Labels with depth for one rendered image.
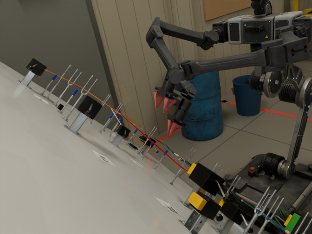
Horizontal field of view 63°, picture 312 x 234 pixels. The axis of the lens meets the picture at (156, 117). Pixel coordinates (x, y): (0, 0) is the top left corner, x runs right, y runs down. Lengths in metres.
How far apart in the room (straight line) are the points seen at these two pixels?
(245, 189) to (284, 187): 0.29
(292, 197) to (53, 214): 2.06
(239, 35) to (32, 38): 1.74
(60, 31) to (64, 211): 2.45
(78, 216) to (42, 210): 0.04
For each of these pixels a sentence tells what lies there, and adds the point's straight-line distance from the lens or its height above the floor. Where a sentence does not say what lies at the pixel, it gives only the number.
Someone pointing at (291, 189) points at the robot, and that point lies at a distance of 2.27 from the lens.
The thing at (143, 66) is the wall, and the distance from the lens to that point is 3.18.
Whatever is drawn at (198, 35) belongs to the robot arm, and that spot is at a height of 1.48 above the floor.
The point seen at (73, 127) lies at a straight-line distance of 0.61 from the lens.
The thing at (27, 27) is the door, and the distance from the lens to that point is 2.56.
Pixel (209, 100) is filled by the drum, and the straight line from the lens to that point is 3.06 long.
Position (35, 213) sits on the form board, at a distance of 0.22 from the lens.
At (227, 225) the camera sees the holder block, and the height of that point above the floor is 1.25.
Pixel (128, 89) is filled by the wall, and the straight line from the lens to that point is 3.09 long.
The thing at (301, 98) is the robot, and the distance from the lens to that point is 2.12.
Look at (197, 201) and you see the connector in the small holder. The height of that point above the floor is 1.44.
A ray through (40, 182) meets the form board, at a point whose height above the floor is 1.61.
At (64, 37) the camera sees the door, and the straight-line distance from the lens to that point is 2.65.
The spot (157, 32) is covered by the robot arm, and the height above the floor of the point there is 1.56.
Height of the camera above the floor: 1.74
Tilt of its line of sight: 25 degrees down
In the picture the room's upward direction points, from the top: 11 degrees counter-clockwise
